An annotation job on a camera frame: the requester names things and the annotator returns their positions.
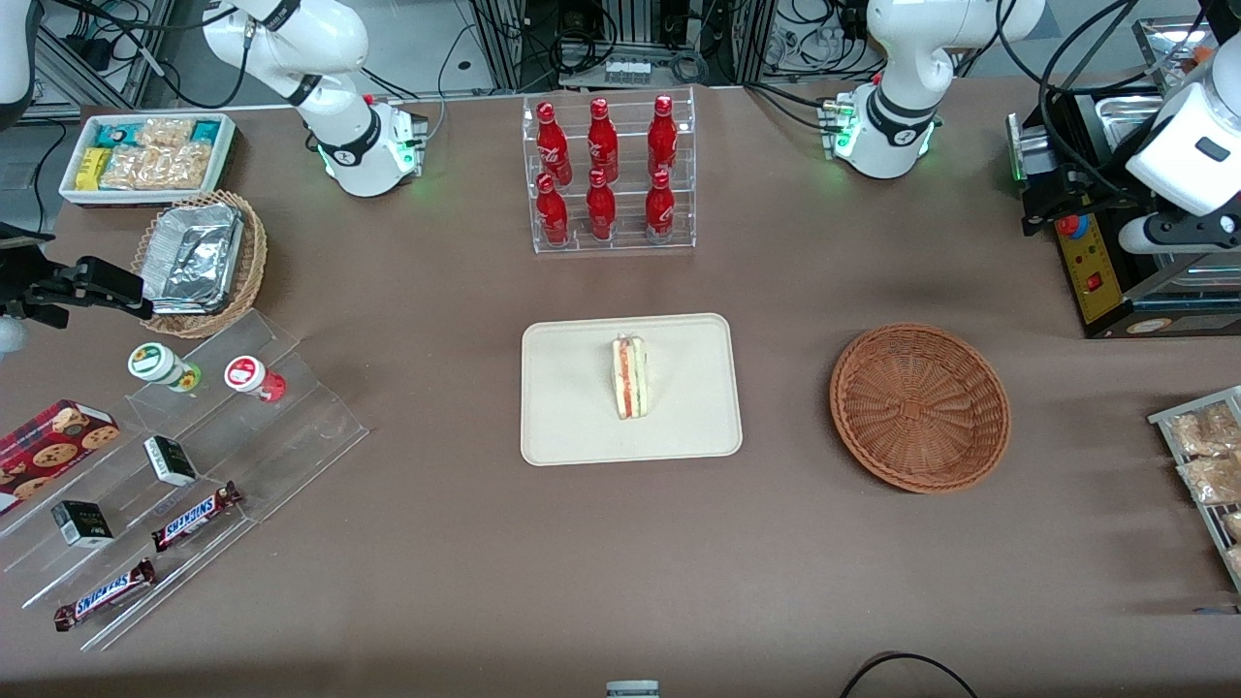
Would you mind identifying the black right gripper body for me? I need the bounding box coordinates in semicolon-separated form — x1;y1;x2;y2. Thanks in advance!
0;260;75;329

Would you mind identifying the triangle sandwich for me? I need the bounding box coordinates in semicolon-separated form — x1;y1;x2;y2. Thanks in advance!
610;333;650;421

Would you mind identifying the light wicker basket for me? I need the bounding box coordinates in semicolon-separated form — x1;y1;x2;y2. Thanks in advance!
130;189;269;339

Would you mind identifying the round brown wicker basket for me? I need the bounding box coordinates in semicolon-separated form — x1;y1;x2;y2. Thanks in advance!
829;322;1012;495

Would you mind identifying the beige plastic tray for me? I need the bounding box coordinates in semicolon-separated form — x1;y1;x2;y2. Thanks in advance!
520;312;745;468

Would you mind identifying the green lidded cup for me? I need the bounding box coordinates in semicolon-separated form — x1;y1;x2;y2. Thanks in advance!
127;342;204;395

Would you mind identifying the black food warmer cabinet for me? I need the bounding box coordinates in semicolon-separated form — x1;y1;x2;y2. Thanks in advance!
1005;15;1241;340

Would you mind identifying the aluminium foil container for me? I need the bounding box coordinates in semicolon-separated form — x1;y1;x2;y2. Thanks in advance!
142;202;245;317

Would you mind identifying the large clear cracker bag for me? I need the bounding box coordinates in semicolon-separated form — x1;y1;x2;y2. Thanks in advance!
101;143;215;191

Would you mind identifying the red lidded cup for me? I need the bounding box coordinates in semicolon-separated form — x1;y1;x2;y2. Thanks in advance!
223;355;288;404

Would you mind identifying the small clear cracker bag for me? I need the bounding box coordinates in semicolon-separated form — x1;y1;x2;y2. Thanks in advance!
135;117;197;149

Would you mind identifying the red cookie box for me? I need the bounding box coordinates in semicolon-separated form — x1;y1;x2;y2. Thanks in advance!
0;398;122;516

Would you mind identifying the small black box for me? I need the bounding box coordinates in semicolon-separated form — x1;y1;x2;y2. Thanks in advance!
143;434;200;489
50;499;115;550

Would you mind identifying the white plastic snack bin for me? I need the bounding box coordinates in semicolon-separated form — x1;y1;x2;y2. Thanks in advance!
58;111;238;208

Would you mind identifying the clear acrylic stepped display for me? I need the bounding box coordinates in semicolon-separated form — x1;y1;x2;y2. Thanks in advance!
0;307;370;653

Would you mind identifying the snickers bar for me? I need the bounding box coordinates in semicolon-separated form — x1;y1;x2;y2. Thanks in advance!
52;557;158;633
150;481;244;555

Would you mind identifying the red cola bottle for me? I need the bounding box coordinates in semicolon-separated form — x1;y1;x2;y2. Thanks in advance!
535;173;571;247
647;94;680;181
586;168;619;242
535;101;574;186
587;97;621;184
644;170;677;244

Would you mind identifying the clear acrylic bottle rack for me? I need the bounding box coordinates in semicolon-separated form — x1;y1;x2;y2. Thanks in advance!
521;85;698;256

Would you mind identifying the background equipment rack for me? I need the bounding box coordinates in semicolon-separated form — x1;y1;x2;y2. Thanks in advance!
469;0;779;94

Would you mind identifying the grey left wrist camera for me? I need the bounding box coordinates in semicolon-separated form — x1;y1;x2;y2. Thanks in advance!
1117;210;1241;257

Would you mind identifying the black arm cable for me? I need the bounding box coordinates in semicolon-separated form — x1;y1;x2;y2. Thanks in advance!
1037;0;1169;200

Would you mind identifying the metal wire tray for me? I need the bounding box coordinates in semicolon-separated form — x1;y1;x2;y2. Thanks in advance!
1148;385;1241;593

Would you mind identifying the black table cable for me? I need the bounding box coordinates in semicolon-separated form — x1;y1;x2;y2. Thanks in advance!
838;650;981;698

